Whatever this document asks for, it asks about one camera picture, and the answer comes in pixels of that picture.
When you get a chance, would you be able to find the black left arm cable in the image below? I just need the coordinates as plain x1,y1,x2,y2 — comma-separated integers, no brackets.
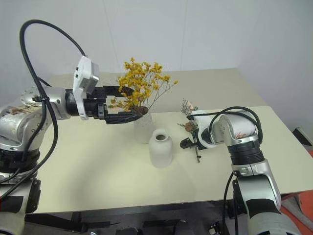
0,20,88,199

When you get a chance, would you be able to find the small green pink bouquet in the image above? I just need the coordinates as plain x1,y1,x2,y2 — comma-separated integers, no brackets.
177,98,202,164

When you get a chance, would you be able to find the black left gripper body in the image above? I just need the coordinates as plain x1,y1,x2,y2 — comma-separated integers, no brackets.
84,86,116,122

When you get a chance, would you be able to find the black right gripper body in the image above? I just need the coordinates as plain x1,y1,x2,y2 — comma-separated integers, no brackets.
194,137,205,151

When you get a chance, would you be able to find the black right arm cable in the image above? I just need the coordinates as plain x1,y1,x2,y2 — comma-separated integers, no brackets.
209,106,264,235

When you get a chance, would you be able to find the small black white connector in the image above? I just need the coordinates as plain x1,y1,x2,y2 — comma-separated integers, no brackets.
208,222,220,235

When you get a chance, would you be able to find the yellow flower bouquet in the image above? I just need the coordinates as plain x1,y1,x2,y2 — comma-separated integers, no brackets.
109,57,179,116

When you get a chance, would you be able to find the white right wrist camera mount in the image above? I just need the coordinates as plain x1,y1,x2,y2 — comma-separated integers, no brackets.
190,110,218,149

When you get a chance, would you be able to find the black frame under table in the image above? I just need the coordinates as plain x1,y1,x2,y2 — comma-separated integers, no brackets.
24,199,247,235

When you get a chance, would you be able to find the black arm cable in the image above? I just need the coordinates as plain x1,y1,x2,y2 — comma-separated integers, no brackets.
0,20,88,199
209,106,264,235

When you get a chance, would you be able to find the dark rounded shape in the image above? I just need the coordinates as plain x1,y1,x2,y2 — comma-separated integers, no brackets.
171,219,194,235
114,227,140,235

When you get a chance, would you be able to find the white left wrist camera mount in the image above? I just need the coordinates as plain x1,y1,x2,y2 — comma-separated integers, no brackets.
72,55,100,121

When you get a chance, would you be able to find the smooth white vase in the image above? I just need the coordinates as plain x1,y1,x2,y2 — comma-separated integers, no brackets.
148,128,173,169

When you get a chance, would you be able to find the black box with grey edge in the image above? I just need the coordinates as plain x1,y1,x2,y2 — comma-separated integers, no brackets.
292,126,313,147

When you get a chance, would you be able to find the textured white vase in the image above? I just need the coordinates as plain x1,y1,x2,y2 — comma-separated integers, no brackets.
133,106,154,145

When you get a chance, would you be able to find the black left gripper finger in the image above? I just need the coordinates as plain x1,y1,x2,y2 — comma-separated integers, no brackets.
105,111,143,125
114,85,135,97

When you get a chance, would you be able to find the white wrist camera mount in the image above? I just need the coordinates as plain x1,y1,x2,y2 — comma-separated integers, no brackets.
190,110,218,149
72,55,100,121

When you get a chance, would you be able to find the orange red object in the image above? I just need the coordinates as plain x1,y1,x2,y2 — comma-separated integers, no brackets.
280,149,313,235

